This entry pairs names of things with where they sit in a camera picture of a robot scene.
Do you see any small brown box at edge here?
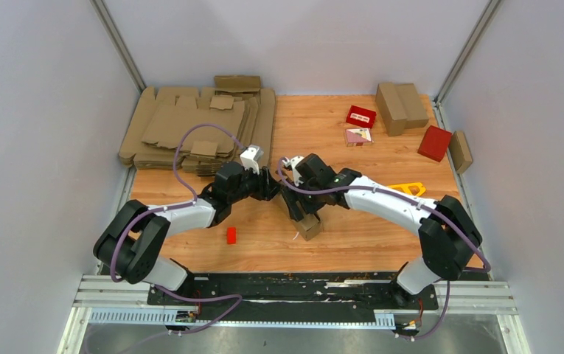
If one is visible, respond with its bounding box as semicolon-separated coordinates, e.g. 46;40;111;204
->
449;131;473;174

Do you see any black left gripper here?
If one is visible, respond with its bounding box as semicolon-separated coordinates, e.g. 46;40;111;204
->
229;163;285;205

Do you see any white slotted cable duct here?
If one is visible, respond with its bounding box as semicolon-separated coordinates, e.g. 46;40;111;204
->
88;308;397;329

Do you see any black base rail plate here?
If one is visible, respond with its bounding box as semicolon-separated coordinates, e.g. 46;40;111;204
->
147;271;439;324

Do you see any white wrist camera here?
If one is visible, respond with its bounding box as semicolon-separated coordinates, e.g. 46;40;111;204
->
282;156;304;187
240;145;264;175

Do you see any pink white small card box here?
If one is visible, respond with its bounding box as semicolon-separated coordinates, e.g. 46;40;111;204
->
344;128;374;147

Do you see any tall brown cardboard box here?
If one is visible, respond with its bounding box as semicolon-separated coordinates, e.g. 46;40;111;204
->
375;83;408;136

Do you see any left aluminium frame post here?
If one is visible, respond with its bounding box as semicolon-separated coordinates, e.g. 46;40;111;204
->
90;0;147;93

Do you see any yellow plastic triangle frame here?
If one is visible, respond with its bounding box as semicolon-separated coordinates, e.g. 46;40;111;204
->
389;182;427;197

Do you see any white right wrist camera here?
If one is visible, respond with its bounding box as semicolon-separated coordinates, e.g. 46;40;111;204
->
282;156;304;187

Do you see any closed red box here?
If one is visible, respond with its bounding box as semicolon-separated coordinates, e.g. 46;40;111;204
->
417;125;453;162

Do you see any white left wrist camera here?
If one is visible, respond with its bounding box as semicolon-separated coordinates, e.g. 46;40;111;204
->
240;145;264;175

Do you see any stack of flat cardboard sheets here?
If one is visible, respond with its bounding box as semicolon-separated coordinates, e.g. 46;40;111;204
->
118;75;276;176

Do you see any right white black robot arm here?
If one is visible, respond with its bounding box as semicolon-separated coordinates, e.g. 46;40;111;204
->
276;153;482;308

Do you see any small red block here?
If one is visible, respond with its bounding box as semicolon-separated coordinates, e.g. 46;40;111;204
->
226;226;237;245

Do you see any red open box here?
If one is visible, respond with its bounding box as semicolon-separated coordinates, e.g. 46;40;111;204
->
345;105;377;128

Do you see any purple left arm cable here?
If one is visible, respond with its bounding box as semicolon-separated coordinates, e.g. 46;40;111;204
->
109;122;248;343

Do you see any aluminium frame post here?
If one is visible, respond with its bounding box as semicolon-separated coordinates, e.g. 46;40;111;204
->
434;0;504;105
90;0;147;93

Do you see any right aluminium frame post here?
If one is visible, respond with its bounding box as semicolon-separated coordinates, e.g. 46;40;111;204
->
434;0;504;105

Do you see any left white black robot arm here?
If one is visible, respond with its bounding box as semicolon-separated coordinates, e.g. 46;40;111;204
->
93;162;280;305

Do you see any flat brown cardboard box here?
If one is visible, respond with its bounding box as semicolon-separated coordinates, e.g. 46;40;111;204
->
395;83;429;129

